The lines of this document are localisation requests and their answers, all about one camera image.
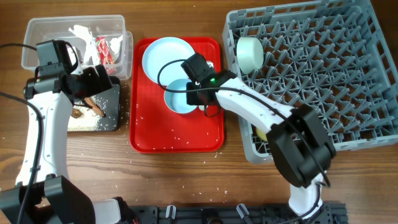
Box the brown carrot piece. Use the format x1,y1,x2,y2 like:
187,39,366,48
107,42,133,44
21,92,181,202
84,98,105,117

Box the light blue bowl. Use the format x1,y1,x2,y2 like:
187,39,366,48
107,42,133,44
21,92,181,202
164,79,197,114

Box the brown food scrap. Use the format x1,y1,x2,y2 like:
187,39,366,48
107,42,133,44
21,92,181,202
71,108,83,119

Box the white rice grains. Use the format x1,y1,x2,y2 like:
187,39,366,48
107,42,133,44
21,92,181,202
67,96,121,131

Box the large light blue plate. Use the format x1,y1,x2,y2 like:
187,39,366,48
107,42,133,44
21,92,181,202
142,37,195,86

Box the light green bowl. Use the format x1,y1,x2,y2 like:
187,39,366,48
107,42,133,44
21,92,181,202
236,37,264,74

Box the yellow plastic cup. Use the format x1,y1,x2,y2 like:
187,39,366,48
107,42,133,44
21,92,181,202
256,127,268,142

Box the white plastic spoon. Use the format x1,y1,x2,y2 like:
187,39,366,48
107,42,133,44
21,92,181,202
198,105,209,111

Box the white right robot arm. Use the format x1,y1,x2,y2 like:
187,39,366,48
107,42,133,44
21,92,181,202
181,53,336,220

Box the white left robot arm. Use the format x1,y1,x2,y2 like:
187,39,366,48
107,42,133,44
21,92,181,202
1,40,125,223

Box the black waste tray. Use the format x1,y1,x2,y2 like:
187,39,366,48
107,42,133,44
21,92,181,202
67,76,121,133

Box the clear plastic waste bin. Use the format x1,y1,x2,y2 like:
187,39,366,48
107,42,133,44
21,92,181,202
21,15,133,80

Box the grey dishwasher rack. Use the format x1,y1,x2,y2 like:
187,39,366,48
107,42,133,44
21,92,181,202
223,1,397,151

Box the white crumpled paper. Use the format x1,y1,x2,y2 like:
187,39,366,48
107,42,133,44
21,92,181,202
68,25,123,65

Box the red snack wrapper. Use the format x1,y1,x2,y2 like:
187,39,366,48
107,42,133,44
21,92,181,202
96,36,114,65

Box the red serving tray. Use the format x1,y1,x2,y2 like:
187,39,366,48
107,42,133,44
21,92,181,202
129,38,224,153

